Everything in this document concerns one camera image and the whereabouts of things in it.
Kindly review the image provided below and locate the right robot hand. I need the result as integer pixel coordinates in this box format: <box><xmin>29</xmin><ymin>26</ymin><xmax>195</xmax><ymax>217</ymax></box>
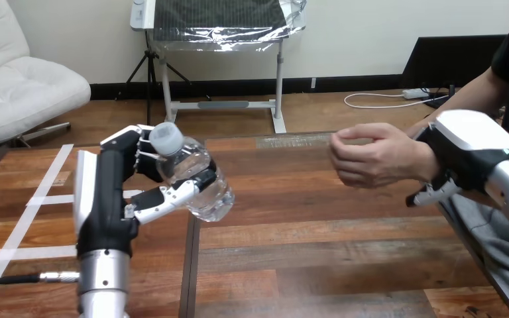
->
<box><xmin>405</xmin><ymin>109</ymin><xmax>509</xmax><ymax>208</ymax></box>

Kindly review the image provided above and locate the white cushioned chair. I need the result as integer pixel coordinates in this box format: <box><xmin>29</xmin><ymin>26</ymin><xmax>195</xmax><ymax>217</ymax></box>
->
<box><xmin>0</xmin><ymin>0</ymin><xmax>92</xmax><ymax>149</ymax></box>

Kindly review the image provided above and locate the black cable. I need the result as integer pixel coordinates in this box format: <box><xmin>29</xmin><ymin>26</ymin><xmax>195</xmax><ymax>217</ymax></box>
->
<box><xmin>0</xmin><ymin>271</ymin><xmax>81</xmax><ymax>318</ymax></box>

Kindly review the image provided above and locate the tangle of cables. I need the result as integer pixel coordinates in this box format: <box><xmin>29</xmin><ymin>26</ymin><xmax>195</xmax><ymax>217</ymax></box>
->
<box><xmin>343</xmin><ymin>82</ymin><xmax>457</xmax><ymax>110</ymax></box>

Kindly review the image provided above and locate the person's hand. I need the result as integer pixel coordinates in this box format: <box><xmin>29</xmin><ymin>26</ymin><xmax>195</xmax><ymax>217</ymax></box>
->
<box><xmin>328</xmin><ymin>123</ymin><xmax>441</xmax><ymax>189</ymax></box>

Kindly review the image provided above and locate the person's body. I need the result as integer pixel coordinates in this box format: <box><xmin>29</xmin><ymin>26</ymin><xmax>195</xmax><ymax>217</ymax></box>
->
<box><xmin>443</xmin><ymin>0</ymin><xmax>509</xmax><ymax>318</ymax></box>

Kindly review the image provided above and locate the black tripod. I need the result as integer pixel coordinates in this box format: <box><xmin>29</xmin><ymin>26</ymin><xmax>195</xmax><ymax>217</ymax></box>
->
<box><xmin>115</xmin><ymin>30</ymin><xmax>212</xmax><ymax>127</ymax></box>

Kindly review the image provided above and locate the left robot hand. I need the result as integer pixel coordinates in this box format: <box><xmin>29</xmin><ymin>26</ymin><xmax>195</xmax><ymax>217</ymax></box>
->
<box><xmin>72</xmin><ymin>124</ymin><xmax>219</xmax><ymax>258</ymax></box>

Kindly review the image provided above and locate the person's forearm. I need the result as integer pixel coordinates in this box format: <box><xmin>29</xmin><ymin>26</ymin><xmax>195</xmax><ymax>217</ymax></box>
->
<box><xmin>402</xmin><ymin>66</ymin><xmax>509</xmax><ymax>138</ymax></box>

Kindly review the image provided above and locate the white desk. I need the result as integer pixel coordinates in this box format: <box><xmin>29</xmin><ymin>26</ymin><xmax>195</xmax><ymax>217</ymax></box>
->
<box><xmin>130</xmin><ymin>0</ymin><xmax>288</xmax><ymax>134</ymax></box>

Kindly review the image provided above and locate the clear water bottle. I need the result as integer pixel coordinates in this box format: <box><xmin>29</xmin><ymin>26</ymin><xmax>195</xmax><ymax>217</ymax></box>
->
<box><xmin>148</xmin><ymin>122</ymin><xmax>235</xmax><ymax>223</ymax></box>

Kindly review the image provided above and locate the dark screen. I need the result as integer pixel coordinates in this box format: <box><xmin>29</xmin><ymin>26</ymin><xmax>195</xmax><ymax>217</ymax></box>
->
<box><xmin>400</xmin><ymin>34</ymin><xmax>508</xmax><ymax>91</ymax></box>

